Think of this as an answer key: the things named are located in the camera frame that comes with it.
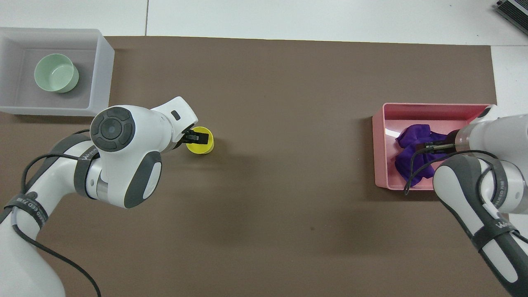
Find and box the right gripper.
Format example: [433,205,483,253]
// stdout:
[435,130,460,154]

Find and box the purple cloth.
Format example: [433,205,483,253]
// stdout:
[394,124,453,187]

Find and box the yellow cup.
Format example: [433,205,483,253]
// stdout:
[184,127,215,155]

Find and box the pink plastic box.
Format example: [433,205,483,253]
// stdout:
[372,103,496,191]

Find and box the black ribbed device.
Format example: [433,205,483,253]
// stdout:
[495,0,528,24]

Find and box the translucent white plastic bin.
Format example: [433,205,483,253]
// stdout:
[0,27,115,117]

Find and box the pale green bowl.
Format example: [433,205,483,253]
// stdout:
[34,54,80,93]

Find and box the black cable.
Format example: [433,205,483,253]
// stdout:
[403,146,500,207]
[9,153,102,297]

